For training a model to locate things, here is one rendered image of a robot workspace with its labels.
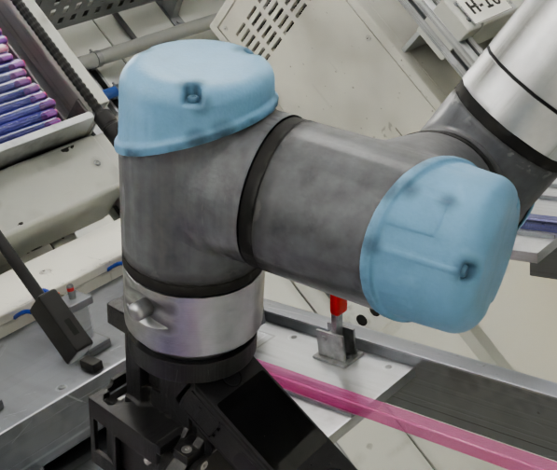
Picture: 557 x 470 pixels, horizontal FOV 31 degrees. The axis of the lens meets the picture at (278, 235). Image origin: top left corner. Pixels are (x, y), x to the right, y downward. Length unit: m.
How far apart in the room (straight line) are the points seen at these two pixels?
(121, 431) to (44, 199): 0.50
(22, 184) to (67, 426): 0.32
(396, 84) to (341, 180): 1.35
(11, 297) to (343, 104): 1.03
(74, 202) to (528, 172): 0.62
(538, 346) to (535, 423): 2.77
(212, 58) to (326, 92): 1.41
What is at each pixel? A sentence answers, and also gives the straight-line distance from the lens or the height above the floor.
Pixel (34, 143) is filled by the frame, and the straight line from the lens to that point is 1.05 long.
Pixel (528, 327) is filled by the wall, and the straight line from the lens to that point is 3.62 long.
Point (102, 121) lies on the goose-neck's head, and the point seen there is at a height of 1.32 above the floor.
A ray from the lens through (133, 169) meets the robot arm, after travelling 0.47.
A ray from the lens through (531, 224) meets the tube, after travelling 0.93.
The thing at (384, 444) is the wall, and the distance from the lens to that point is 3.02.
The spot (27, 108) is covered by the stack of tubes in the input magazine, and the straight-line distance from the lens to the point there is 1.07.
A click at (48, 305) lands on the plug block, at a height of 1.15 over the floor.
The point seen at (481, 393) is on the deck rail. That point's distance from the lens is 0.86.
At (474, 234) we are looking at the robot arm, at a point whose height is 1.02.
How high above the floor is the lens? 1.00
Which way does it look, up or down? 9 degrees up
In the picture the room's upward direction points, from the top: 37 degrees counter-clockwise
